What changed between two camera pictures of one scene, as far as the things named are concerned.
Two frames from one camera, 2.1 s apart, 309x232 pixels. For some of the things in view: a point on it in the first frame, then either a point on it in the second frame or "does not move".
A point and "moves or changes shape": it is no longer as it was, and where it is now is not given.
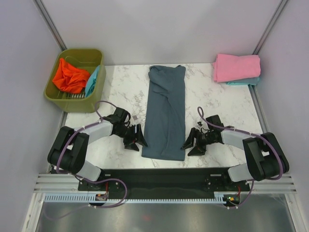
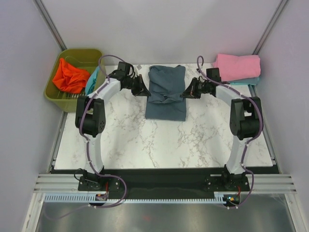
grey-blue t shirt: (164, 133) moves or changes shape
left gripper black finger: (139, 137) to (143, 90)
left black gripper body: (127, 134) to (133, 84)
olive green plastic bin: (87, 59) does not move
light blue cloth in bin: (91, 82) does not move
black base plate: (163, 183) does not move
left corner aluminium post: (42, 8) does not move
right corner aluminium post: (273, 20) does not move
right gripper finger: (191, 140) to (189, 92)
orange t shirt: (71, 79) does not move
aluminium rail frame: (59, 181) does not move
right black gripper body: (202, 139) to (201, 88)
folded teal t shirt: (252, 81) does not move
